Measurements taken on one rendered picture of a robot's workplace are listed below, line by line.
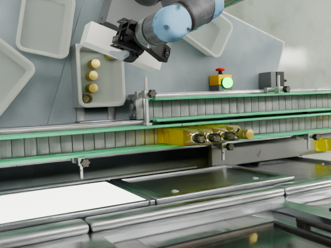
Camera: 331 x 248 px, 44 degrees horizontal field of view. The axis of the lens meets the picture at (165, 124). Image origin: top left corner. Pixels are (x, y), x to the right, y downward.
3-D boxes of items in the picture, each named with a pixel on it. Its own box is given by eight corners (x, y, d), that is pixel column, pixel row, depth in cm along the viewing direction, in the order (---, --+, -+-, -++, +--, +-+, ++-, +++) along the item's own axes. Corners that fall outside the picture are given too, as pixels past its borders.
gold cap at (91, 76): (84, 71, 149) (88, 70, 145) (94, 71, 150) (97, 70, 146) (85, 81, 149) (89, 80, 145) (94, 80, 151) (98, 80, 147)
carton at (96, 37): (85, 24, 119) (91, 20, 114) (156, 53, 130) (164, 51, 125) (79, 45, 119) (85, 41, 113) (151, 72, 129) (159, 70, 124)
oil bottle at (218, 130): (184, 140, 156) (216, 144, 137) (184, 126, 156) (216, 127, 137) (197, 139, 159) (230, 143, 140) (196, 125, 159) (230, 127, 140)
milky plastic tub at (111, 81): (72, 108, 149) (79, 108, 141) (69, 46, 147) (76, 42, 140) (117, 106, 157) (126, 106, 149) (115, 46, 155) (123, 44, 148)
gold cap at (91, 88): (84, 83, 149) (88, 83, 145) (94, 83, 150) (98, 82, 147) (85, 93, 149) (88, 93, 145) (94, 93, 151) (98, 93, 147)
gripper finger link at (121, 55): (103, 52, 119) (116, 39, 111) (121, 59, 122) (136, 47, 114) (102, 62, 118) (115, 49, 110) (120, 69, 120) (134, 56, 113)
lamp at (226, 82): (221, 88, 170) (225, 87, 168) (220, 77, 170) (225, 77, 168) (230, 87, 172) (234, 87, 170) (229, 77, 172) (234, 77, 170)
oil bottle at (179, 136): (157, 142, 151) (187, 147, 132) (157, 127, 151) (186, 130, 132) (171, 141, 154) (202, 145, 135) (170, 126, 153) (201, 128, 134)
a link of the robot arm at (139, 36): (172, 21, 100) (164, 52, 99) (163, 24, 104) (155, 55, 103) (146, 9, 97) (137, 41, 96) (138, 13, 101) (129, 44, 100)
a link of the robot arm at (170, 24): (201, 29, 91) (171, 45, 88) (177, 37, 101) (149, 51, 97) (186, -4, 89) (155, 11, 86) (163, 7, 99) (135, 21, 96)
